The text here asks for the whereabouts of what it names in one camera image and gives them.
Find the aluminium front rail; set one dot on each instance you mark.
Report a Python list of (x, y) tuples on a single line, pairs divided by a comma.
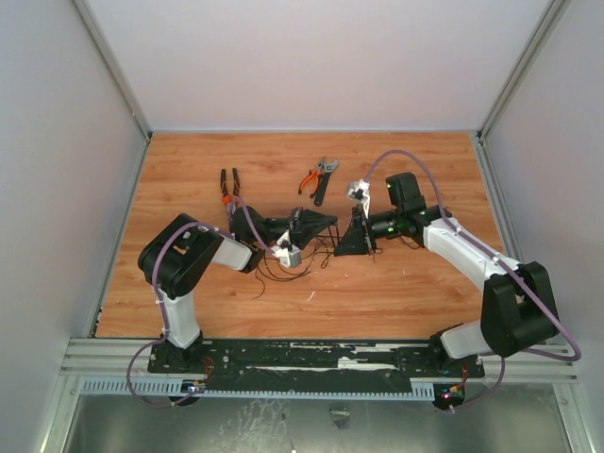
[(105, 356)]

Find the black adjustable wrench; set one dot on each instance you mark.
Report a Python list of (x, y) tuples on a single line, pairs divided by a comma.
[(326, 169)]

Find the left aluminium frame post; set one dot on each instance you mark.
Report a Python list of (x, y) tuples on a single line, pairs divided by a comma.
[(101, 44)]

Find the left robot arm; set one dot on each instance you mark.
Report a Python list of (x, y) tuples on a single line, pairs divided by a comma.
[(175, 261)]

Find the right aluminium frame post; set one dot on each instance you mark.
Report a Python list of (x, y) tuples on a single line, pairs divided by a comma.
[(531, 51)]

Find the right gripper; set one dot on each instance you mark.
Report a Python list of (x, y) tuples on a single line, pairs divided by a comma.
[(366, 230)]

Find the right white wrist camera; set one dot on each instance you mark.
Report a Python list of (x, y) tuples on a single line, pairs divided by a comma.
[(359, 192)]

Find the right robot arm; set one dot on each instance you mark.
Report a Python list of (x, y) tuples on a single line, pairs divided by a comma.
[(518, 308)]

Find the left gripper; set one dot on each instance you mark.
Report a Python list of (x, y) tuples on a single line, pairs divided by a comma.
[(306, 225)]

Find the aluminium frame post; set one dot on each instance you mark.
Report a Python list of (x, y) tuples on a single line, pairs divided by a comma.
[(531, 51), (101, 44)]

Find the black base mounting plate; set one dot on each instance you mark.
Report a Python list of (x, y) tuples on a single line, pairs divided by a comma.
[(321, 366)]

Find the black zip tie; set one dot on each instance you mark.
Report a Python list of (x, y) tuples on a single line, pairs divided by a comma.
[(334, 235)]

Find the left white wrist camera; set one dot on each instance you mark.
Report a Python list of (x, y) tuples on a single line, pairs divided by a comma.
[(286, 253)]

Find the orange needle nose pliers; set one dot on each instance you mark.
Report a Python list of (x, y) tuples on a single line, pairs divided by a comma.
[(316, 176)]

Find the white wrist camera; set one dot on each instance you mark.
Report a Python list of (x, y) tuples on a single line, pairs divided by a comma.
[(359, 192), (286, 253)]

